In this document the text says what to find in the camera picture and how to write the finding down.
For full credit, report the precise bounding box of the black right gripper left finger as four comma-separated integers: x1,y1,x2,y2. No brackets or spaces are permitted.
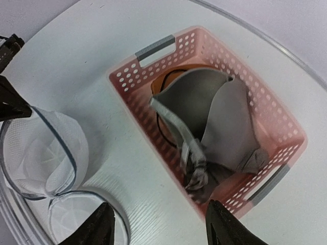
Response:
60,203,115,245

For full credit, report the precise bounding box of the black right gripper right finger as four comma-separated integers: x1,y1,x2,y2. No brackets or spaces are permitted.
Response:
205,200,267,245

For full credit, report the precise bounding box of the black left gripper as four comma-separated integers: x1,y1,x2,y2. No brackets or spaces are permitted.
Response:
0,34,32,122

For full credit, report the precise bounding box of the white mesh laundry bag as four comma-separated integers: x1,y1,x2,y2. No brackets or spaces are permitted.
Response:
1,107,131,244

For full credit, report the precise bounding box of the orange black bra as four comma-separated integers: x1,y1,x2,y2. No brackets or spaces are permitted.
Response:
150,65,213,149

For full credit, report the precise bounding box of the grey bra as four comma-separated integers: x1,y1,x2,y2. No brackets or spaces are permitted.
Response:
150,68,269,204

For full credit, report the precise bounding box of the pink perforated plastic basket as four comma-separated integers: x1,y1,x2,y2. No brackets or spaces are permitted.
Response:
108,27,307,217

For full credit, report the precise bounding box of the aluminium rail at table back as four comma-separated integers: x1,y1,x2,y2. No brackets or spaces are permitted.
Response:
192,1,326,91

